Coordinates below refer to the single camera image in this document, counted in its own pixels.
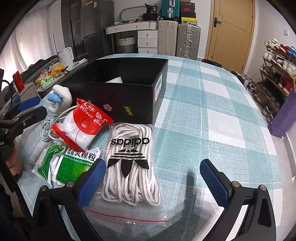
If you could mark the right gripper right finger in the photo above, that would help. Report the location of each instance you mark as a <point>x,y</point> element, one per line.
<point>258,222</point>

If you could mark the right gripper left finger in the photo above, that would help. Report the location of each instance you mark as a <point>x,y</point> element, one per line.
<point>73,196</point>

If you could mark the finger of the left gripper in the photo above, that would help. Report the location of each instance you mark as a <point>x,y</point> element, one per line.
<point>18,124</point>
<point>22,105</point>

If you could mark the white plush toy blue ear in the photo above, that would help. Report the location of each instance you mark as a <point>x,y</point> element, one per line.
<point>60,98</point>

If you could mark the small green medicine packet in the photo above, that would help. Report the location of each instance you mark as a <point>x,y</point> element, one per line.
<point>47,161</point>

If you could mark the large green medicine packet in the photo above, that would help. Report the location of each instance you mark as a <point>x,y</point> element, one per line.
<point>73,163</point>

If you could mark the bagged white adidas laces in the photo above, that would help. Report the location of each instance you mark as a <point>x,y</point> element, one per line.
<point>130,191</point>

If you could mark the person's left hand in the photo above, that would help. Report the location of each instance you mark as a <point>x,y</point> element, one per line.
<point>14,163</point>

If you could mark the red white balloon glue bag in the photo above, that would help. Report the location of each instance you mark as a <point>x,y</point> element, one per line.
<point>81,125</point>

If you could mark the dark grey refrigerator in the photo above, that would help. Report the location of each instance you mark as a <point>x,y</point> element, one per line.
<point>95,18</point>

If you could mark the black storage box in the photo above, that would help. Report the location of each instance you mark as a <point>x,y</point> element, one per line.
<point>128,89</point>

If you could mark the striped laundry basket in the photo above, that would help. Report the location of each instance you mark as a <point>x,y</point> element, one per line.
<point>126,45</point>

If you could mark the white drawer desk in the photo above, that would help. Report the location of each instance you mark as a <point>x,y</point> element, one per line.
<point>145,33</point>

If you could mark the wooden shoe rack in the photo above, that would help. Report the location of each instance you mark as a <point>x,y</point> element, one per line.
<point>277,80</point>

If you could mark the beige suitcase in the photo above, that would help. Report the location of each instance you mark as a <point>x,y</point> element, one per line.
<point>167,37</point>

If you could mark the black round floor basket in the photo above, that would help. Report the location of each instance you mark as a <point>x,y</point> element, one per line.
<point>212,63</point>

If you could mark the teal suitcase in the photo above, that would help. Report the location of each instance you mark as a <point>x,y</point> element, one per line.
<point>171,9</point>

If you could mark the silver aluminium suitcase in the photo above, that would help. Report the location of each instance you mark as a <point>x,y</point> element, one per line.
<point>188,39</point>

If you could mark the stack of shoe boxes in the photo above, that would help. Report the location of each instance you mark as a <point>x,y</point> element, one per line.
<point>188,12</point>

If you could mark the wooden door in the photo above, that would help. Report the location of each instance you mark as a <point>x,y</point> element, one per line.
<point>230,33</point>

